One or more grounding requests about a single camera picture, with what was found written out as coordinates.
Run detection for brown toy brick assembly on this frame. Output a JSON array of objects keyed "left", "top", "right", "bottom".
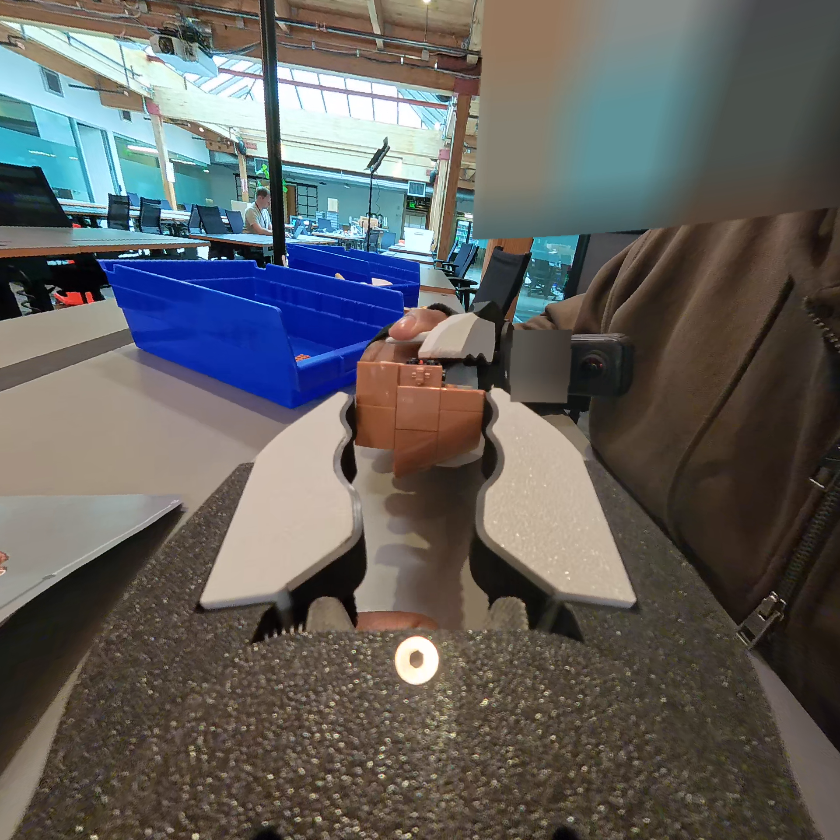
[{"left": 354, "top": 357, "right": 488, "bottom": 476}]

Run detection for black mesh chair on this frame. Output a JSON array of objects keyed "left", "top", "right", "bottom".
[{"left": 467, "top": 248, "right": 534, "bottom": 324}]

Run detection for person's brown jacket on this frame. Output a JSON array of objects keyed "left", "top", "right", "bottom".
[{"left": 571, "top": 209, "right": 840, "bottom": 729}]

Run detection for person's right hand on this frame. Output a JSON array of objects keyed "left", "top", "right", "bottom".
[{"left": 360, "top": 307, "right": 455, "bottom": 363}]

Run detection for row of black office chairs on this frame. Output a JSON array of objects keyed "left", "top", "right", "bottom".
[{"left": 105, "top": 192, "right": 245, "bottom": 238}]

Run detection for wooden post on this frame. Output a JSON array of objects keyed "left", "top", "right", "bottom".
[{"left": 435, "top": 92, "right": 475, "bottom": 262}]

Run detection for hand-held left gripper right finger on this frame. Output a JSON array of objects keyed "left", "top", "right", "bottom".
[{"left": 474, "top": 387, "right": 639, "bottom": 608}]

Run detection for blue plastic bin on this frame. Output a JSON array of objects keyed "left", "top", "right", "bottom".
[
  {"left": 98, "top": 258, "right": 406, "bottom": 410},
  {"left": 287, "top": 243, "right": 422, "bottom": 309}
]

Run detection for ceiling projector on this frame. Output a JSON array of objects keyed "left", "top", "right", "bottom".
[{"left": 147, "top": 23, "right": 219, "bottom": 81}]

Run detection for black light stand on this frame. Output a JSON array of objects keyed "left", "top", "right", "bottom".
[{"left": 363, "top": 136, "right": 392, "bottom": 236}]

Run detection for long brown-edged table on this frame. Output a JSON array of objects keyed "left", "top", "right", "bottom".
[{"left": 0, "top": 225, "right": 212, "bottom": 260}]

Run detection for black boom pole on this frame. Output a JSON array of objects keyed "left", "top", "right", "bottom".
[{"left": 259, "top": 0, "right": 290, "bottom": 266}]

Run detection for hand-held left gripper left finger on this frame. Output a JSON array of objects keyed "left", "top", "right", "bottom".
[{"left": 199, "top": 392, "right": 364, "bottom": 611}]

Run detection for open grey booklet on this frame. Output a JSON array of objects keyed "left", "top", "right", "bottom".
[{"left": 0, "top": 493, "right": 186, "bottom": 626}]

